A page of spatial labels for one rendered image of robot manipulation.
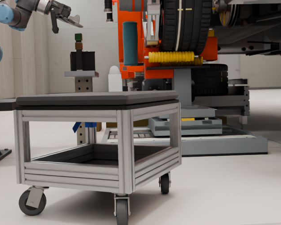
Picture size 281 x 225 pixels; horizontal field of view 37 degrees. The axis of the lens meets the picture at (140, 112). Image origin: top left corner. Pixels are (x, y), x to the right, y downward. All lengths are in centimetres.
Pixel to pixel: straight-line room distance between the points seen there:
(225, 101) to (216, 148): 99
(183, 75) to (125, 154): 141
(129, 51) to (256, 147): 92
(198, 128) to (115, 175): 123
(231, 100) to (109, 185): 211
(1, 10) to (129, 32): 73
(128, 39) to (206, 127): 70
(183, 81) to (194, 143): 45
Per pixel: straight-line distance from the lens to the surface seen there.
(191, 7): 216
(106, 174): 106
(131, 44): 249
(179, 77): 238
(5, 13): 224
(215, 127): 224
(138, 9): 241
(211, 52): 293
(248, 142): 214
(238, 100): 308
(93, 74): 237
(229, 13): 243
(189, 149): 208
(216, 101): 304
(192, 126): 222
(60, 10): 235
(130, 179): 103
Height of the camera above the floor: 36
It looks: 4 degrees down
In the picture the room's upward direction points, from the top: 2 degrees counter-clockwise
